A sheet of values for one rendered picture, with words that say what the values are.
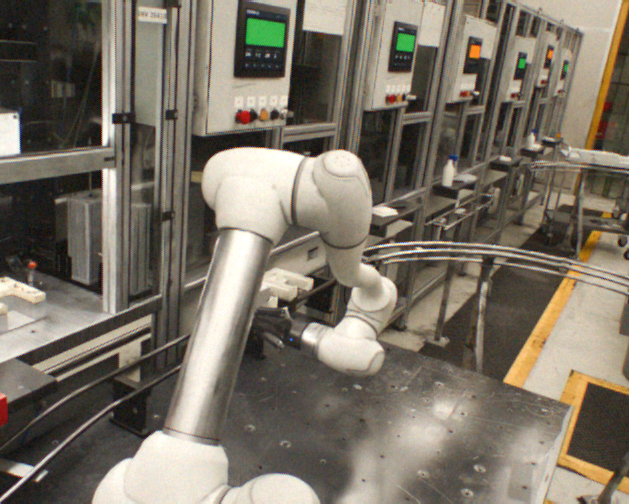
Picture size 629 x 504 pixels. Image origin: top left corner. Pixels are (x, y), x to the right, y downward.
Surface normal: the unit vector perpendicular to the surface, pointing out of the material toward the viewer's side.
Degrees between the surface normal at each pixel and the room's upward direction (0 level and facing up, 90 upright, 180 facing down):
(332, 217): 122
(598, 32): 90
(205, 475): 50
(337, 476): 0
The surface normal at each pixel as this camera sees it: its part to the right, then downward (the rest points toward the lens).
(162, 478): -0.11, -0.33
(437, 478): 0.11, -0.94
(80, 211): -0.48, 0.23
